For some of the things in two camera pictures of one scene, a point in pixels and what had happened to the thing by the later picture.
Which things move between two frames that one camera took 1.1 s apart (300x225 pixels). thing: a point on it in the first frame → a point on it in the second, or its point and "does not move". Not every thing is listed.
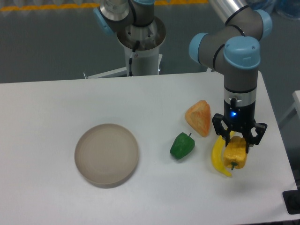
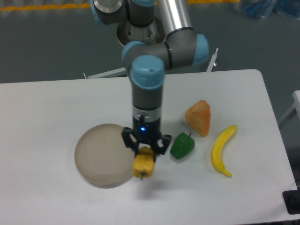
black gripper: x=241 y=119 → x=146 y=132
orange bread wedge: x=198 y=115 does not move
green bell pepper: x=182 y=146 does not move
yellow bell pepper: x=235 y=154 → x=144 y=163
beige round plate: x=106 y=155 does not move
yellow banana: x=217 y=156 does not move
